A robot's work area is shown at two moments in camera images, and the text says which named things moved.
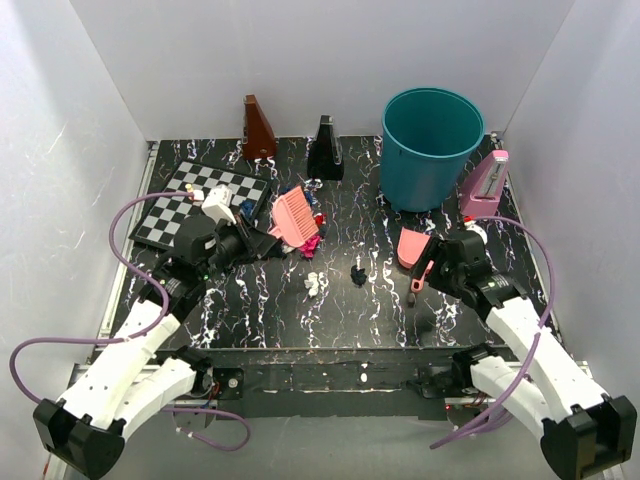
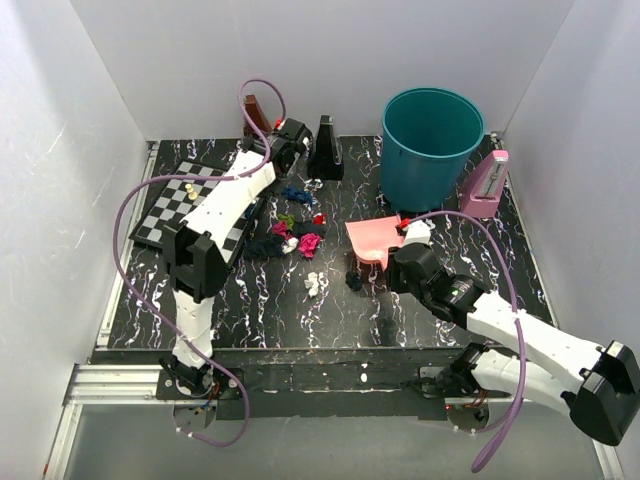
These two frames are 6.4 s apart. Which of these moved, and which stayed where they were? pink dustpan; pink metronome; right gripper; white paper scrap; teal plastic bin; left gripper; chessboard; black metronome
Moved: right gripper; left gripper; pink dustpan
Stayed: white paper scrap; pink metronome; teal plastic bin; black metronome; chessboard
